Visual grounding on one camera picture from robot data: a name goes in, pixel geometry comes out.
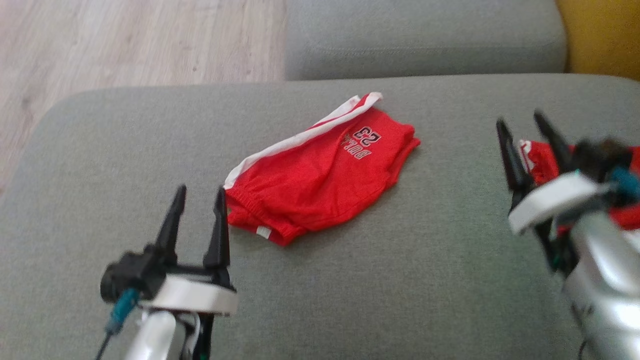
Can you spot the yellow sofa backrest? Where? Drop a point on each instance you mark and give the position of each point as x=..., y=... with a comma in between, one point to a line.
x=605, y=35

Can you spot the red jersey with white sleeves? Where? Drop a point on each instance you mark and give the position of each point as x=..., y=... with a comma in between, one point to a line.
x=540, y=160

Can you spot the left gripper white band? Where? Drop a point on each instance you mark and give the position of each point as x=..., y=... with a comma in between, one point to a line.
x=185, y=295

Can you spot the large grey sofa seat cushion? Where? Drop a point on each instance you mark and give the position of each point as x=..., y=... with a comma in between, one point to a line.
x=375, y=290

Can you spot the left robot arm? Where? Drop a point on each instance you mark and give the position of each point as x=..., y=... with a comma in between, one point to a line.
x=155, y=335

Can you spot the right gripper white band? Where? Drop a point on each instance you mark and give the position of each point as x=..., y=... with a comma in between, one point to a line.
x=555, y=197

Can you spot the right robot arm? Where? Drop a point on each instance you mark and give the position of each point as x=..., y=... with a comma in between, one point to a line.
x=605, y=290

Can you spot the red shorts with white stripe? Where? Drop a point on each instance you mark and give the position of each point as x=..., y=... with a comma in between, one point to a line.
x=310, y=185

